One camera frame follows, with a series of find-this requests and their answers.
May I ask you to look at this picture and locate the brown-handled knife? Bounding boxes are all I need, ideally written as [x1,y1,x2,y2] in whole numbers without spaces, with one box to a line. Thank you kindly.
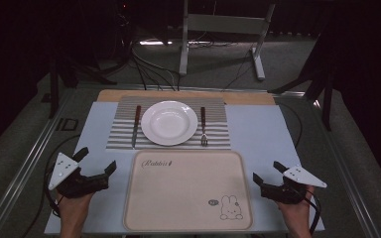
[131,104,143,149]

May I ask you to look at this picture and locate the black cable beside table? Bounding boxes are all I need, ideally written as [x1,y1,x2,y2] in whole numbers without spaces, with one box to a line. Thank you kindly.
[278,102,304,149]

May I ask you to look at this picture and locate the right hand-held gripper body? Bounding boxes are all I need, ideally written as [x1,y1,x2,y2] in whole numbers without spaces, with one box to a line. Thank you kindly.
[260,164,328,205]

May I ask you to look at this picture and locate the person's left hand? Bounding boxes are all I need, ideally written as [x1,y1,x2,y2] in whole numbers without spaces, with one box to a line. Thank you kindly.
[56,189,95,223]

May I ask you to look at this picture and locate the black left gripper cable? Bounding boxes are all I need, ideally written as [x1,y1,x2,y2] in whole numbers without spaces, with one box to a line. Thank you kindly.
[21,133,81,238]

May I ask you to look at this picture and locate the beige tray with rabbit print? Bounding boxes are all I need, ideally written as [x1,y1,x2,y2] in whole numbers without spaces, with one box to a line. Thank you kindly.
[122,149,255,232]

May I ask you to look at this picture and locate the brown-handled fork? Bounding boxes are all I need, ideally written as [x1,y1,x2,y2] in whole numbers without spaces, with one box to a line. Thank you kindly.
[199,106,209,148]

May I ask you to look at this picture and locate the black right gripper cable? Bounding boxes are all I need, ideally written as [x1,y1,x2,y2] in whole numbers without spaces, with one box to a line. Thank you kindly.
[302,189,322,236]

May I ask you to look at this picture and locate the black floor cables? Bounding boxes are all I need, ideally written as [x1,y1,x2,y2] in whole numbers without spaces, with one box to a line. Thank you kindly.
[129,44,256,92]

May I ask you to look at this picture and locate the wooden board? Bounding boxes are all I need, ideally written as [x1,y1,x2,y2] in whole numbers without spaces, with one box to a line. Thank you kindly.
[96,88,277,106]

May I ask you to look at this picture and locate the person's right hand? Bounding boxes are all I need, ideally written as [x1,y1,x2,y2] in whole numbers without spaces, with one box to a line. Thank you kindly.
[276,184,316,226]

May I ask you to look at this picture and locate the white plate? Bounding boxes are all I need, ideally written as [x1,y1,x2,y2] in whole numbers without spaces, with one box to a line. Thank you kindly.
[140,100,199,147]

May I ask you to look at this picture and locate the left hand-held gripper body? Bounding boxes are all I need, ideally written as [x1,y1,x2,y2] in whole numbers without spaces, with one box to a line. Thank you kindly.
[48,152,111,200]

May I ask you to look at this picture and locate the black stand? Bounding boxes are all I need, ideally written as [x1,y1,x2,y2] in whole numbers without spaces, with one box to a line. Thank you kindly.
[47,46,119,120]
[267,29,335,132]

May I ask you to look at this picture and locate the grey striped placemat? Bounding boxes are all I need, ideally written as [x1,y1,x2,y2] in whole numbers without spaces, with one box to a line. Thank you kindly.
[105,95,232,151]

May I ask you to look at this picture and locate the grey metal stand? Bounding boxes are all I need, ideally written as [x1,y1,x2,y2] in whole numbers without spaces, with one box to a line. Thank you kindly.
[178,0,278,82]

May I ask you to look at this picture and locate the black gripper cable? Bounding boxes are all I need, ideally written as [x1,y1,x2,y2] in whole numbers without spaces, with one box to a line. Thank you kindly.
[302,189,322,236]
[21,133,81,238]

